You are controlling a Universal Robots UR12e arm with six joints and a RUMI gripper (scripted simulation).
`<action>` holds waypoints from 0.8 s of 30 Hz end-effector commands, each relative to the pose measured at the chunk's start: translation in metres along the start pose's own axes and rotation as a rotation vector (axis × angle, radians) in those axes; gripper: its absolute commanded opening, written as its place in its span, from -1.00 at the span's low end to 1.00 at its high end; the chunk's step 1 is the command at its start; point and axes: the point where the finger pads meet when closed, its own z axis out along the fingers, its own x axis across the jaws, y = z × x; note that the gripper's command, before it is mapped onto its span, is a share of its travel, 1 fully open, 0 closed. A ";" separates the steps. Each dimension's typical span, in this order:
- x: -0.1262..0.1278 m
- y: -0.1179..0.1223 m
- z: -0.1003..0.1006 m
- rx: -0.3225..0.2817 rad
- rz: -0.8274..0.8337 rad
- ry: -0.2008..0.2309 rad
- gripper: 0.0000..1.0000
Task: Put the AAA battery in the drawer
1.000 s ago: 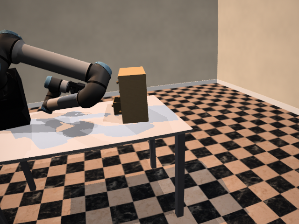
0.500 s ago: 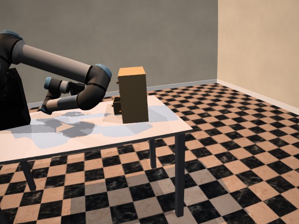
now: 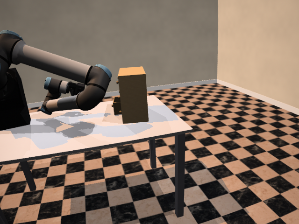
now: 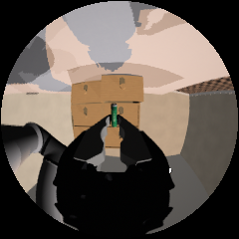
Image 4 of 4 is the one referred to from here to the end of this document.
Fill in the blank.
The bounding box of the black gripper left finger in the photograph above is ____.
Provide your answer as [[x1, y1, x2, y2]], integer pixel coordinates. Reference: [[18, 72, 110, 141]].
[[53, 115, 112, 186]]

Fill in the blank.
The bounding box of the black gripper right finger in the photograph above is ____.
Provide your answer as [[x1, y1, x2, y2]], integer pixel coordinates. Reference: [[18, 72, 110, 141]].
[[117, 115, 175, 190]]

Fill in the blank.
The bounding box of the green aaa battery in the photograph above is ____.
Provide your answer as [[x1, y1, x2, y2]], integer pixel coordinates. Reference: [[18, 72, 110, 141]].
[[111, 104, 118, 127]]

